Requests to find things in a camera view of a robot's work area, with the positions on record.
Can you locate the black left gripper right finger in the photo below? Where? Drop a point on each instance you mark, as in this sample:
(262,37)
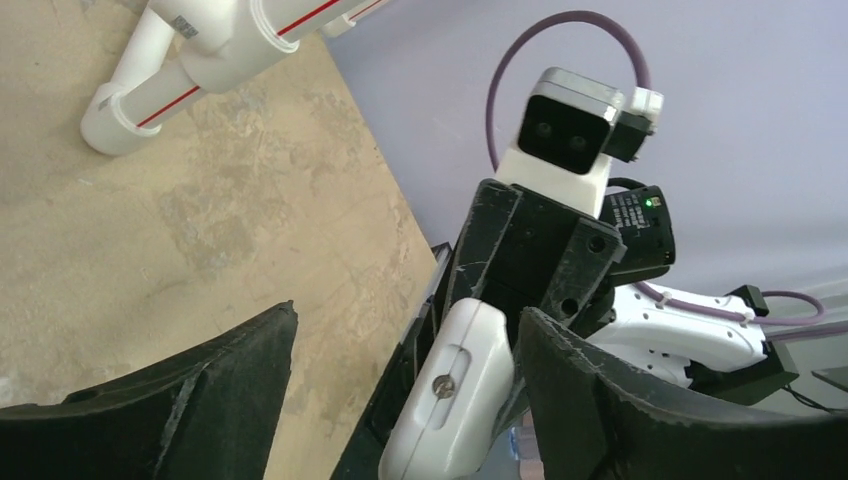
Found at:
(598,417)

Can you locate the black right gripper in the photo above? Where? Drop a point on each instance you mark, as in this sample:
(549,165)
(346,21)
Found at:
(545,258)

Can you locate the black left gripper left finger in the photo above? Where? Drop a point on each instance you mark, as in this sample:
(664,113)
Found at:
(209,412)

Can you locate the white air conditioner remote control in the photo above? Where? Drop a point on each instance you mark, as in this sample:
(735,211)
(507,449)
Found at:
(446,426)

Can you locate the white pvc pipe frame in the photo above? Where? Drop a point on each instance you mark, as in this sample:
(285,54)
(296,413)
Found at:
(183,50)

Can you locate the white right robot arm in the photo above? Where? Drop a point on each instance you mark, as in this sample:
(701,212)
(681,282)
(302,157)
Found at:
(713,345)

